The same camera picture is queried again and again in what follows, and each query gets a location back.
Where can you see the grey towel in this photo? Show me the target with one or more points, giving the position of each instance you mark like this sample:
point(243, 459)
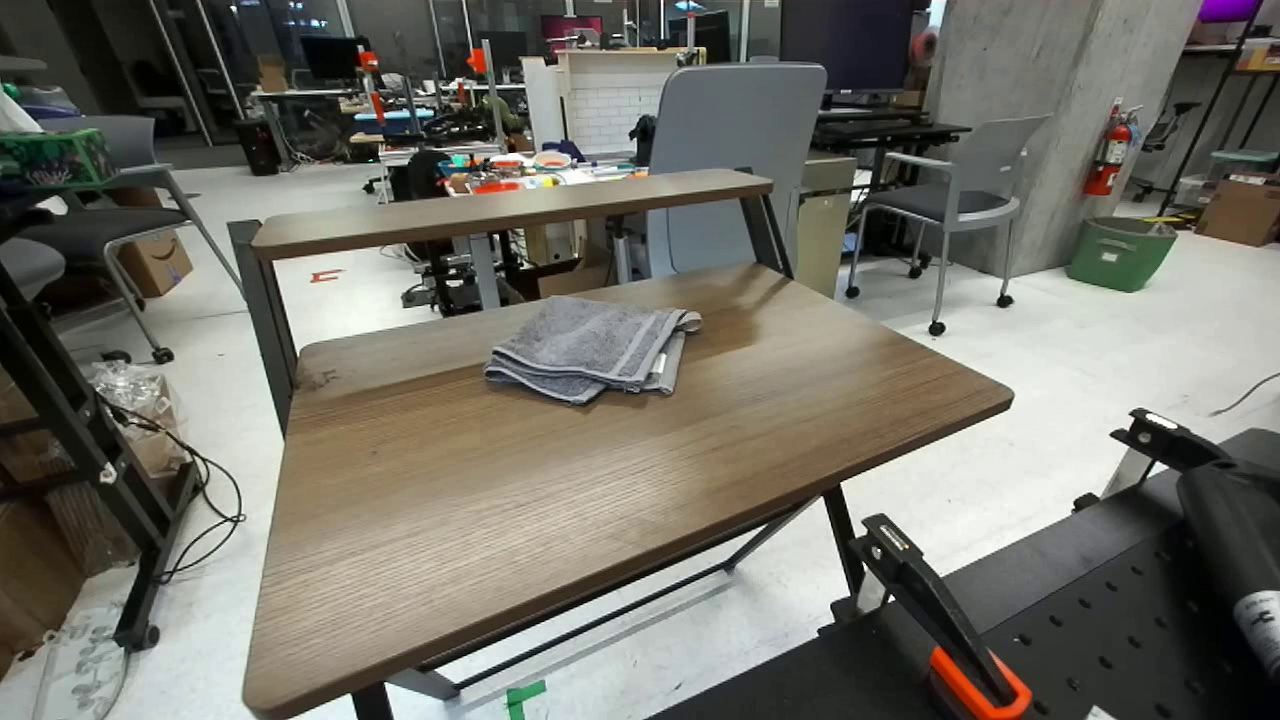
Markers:
point(587, 346)

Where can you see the wooden desk with raised shelf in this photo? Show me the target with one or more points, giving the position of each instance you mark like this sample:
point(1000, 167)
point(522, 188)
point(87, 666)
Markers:
point(532, 494)

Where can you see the beige cabinet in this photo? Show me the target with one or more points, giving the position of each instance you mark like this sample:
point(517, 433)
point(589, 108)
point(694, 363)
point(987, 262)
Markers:
point(826, 221)

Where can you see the white board panel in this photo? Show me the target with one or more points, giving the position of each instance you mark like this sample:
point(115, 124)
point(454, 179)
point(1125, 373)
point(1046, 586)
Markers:
point(612, 101)

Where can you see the black backpack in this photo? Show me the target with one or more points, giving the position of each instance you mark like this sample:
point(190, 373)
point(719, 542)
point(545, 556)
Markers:
point(420, 179)

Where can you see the black background desk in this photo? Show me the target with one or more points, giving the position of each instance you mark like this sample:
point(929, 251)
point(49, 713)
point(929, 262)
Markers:
point(884, 131)

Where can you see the green floor tape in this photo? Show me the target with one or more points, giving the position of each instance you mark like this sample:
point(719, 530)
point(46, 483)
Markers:
point(522, 702)

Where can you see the grey chair on casters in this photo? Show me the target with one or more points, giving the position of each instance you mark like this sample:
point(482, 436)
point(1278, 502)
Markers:
point(966, 200)

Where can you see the black computer monitor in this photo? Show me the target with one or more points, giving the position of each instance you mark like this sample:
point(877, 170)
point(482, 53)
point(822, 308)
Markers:
point(847, 41)

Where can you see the black waste bin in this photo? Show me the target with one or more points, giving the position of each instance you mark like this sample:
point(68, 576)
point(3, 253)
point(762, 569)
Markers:
point(263, 144)

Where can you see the green plastic bin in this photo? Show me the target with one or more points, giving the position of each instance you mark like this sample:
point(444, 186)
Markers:
point(1118, 253)

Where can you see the small cardboard box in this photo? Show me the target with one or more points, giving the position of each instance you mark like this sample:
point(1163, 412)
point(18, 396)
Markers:
point(155, 262)

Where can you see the red fire extinguisher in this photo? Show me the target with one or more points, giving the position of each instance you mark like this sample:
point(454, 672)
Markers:
point(1108, 155)

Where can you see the clear plastic bag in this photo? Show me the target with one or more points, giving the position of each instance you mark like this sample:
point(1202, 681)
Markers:
point(127, 389)

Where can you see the black metal clamp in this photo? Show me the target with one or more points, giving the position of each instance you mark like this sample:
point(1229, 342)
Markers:
point(1166, 436)

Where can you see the grey office chair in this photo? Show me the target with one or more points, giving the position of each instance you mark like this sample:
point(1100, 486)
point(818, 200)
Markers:
point(95, 226)

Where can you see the black metal rack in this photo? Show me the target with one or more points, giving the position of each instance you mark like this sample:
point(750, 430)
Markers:
point(64, 412)

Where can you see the black cylinder with white label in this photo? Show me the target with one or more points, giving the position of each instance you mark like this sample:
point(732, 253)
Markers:
point(1235, 542)

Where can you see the brown cardboard box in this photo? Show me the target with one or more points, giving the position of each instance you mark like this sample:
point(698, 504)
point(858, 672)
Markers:
point(1242, 214)

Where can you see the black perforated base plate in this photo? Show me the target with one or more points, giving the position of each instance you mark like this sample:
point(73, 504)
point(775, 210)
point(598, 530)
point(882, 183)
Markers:
point(1107, 625)

